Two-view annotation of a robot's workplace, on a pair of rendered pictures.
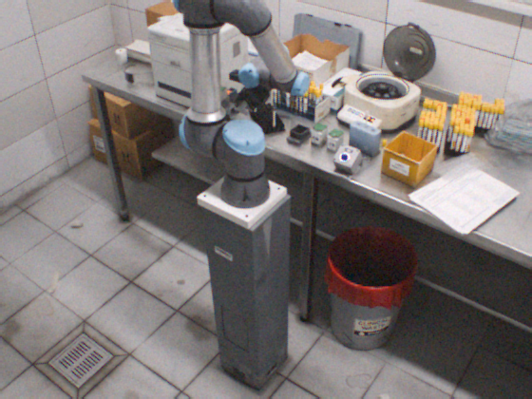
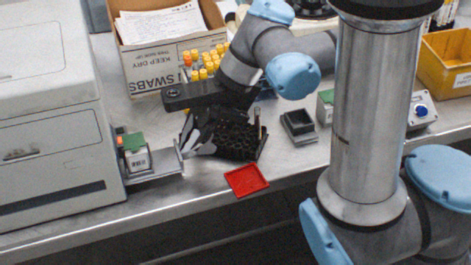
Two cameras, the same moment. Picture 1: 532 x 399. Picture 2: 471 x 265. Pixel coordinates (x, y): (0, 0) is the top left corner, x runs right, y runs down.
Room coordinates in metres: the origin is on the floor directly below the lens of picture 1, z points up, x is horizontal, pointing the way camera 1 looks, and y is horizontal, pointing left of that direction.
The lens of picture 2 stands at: (1.29, 0.63, 1.68)
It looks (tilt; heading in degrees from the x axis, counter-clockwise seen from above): 42 degrees down; 304
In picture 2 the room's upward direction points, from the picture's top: straight up
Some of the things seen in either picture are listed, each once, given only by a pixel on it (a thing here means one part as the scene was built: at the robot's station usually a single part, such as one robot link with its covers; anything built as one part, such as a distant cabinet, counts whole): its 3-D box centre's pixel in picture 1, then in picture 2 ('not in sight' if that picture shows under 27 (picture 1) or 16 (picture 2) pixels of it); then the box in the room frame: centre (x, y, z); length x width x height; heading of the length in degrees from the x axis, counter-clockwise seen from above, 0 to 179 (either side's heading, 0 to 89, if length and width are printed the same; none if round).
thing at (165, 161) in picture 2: (215, 101); (126, 167); (1.90, 0.20, 0.92); 0.21 x 0.07 x 0.05; 53
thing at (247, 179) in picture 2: not in sight; (246, 179); (1.71, 0.07, 0.88); 0.07 x 0.07 x 0.01; 61
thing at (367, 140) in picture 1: (364, 140); not in sight; (1.61, -0.33, 0.92); 0.10 x 0.07 x 0.10; 48
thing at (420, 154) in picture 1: (408, 159); (452, 63); (1.50, -0.46, 0.93); 0.13 x 0.13 x 0.10; 49
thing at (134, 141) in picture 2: not in sight; (134, 142); (1.88, 0.18, 0.98); 0.05 x 0.04 x 0.01; 143
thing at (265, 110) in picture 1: (266, 107); (222, 120); (1.82, 0.00, 0.93); 0.17 x 0.09 x 0.11; 18
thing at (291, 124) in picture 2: (299, 133); (299, 124); (1.70, -0.11, 0.89); 0.09 x 0.05 x 0.04; 143
